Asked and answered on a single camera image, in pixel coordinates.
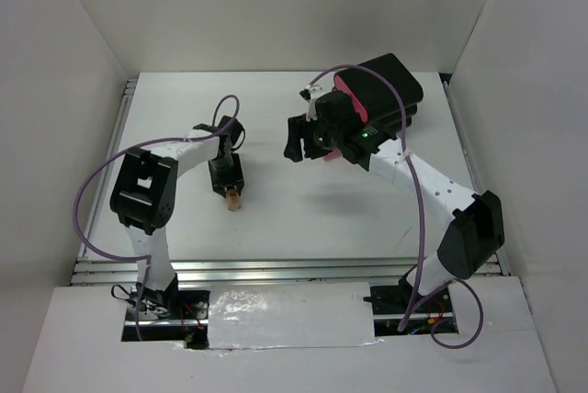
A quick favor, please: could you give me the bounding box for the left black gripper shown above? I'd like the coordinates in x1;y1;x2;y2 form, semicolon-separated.
208;152;245;197

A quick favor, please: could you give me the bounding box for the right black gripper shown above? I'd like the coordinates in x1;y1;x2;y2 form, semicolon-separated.
283;112;342;163

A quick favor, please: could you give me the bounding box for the BB foundation pump bottle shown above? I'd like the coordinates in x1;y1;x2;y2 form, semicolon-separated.
225;189;242;212

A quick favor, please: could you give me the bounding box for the pink top drawer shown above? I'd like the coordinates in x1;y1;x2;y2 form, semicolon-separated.
334;74;368;123

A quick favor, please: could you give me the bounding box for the black drawer organizer case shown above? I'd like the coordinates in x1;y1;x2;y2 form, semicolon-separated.
336;53;424;133

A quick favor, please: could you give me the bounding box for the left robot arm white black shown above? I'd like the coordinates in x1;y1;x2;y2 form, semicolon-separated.
109;116;245;319

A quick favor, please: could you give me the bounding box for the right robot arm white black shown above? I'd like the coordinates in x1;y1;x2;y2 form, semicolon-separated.
284;87;504;312

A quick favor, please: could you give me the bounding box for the white foil-taped board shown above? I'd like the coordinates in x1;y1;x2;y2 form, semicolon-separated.
208;282;377;350

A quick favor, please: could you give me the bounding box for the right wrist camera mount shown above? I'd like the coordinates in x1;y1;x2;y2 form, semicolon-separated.
300;84;324;121

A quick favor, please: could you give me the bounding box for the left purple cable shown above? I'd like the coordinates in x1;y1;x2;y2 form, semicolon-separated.
73;95;243;342

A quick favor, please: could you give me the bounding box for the purple cable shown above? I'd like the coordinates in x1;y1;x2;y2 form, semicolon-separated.
308;63;484;350
73;95;243;342

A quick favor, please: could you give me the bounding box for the aluminium left rail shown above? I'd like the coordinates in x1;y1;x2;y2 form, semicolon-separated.
72;79;138;260

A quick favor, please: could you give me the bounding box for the aluminium rail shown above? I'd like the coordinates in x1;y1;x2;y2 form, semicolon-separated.
72;79;138;260
441;78;513;276
69;258;502;286

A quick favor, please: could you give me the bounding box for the aluminium front rail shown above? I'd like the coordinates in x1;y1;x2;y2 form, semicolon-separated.
69;258;502;286

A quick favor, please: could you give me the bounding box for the aluminium right rail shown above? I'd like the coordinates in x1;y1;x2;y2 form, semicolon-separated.
441;78;513;276

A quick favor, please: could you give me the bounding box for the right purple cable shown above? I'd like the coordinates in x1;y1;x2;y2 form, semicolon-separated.
308;63;484;350

